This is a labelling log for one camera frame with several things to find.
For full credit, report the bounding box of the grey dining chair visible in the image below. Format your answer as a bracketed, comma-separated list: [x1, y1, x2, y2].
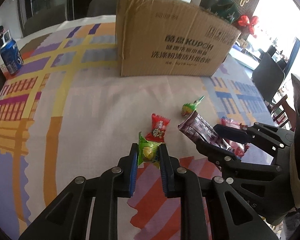
[22, 5, 67, 38]
[86, 0, 118, 18]

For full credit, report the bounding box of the dark purple snack packet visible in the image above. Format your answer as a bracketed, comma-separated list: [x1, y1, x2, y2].
[177, 111, 237, 154]

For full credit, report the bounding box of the colourful printed tablecloth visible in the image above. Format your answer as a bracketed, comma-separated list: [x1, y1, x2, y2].
[0, 15, 298, 240]

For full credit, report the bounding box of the red foil bow balloon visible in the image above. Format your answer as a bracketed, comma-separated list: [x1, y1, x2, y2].
[236, 15, 259, 34]

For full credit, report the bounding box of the green snowflake tote bag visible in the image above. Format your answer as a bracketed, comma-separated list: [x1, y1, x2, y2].
[210, 0, 241, 26]

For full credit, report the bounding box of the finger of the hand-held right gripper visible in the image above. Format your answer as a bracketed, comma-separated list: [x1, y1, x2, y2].
[213, 122, 294, 158]
[195, 139, 283, 181]

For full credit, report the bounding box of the green candy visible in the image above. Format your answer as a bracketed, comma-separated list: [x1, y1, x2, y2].
[137, 131, 167, 166]
[181, 95, 206, 117]

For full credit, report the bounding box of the reddish wooden chair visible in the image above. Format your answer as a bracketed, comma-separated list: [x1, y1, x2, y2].
[269, 94, 297, 132]

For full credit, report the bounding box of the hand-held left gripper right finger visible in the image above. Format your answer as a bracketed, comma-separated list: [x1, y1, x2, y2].
[158, 144, 279, 240]

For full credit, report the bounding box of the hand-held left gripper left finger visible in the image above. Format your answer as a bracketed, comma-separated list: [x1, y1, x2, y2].
[19, 142, 139, 240]

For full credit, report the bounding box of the white low cabinet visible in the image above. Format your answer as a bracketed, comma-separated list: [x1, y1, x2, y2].
[230, 44, 259, 71]

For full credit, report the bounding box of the blue soda can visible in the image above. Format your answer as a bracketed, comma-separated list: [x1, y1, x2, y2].
[0, 39, 24, 76]

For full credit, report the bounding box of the dark grey upholstered chair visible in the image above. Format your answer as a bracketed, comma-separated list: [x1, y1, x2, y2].
[252, 52, 286, 103]

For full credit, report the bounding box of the red wrapped candy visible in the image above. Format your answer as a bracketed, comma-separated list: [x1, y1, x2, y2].
[145, 113, 171, 143]
[220, 116, 251, 158]

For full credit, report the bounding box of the small white cabinet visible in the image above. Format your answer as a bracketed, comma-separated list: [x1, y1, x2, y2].
[0, 30, 12, 47]

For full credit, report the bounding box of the brown cardboard box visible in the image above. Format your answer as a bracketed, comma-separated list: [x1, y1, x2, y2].
[115, 0, 242, 78]

